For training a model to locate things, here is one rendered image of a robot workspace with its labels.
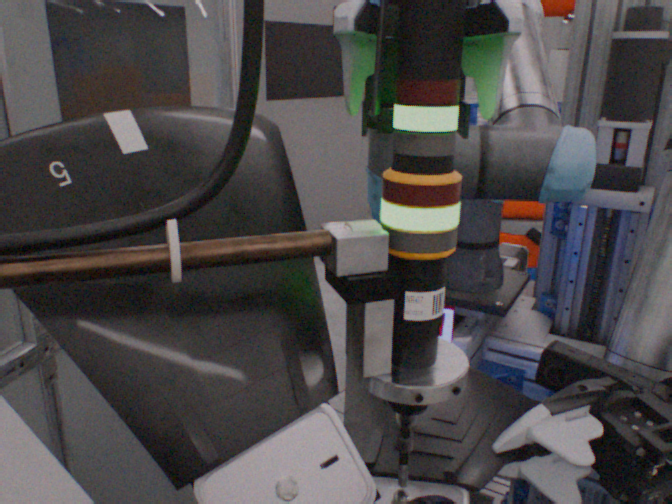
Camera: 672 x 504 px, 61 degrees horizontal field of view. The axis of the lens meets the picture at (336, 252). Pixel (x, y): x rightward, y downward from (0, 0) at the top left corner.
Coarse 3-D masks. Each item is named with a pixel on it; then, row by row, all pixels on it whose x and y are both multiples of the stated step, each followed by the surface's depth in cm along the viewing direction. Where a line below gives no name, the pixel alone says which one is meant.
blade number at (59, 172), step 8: (64, 152) 35; (40, 160) 34; (48, 160) 34; (56, 160) 34; (64, 160) 34; (72, 160) 35; (40, 168) 34; (48, 168) 34; (56, 168) 34; (64, 168) 34; (72, 168) 34; (48, 176) 34; (56, 176) 34; (64, 176) 34; (72, 176) 34; (80, 176) 34; (48, 184) 33; (56, 184) 34; (64, 184) 34; (72, 184) 34; (80, 184) 34; (56, 192) 33; (64, 192) 34; (72, 192) 34
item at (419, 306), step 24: (408, 264) 31; (432, 264) 31; (408, 288) 32; (432, 288) 32; (408, 312) 32; (432, 312) 32; (408, 336) 33; (432, 336) 33; (408, 360) 33; (432, 360) 34; (408, 408) 35
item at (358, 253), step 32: (320, 224) 32; (320, 256) 32; (352, 256) 30; (384, 256) 30; (352, 288) 30; (384, 288) 30; (352, 320) 33; (384, 320) 32; (352, 352) 34; (384, 352) 32; (448, 352) 36; (384, 384) 32; (416, 384) 32; (448, 384) 32
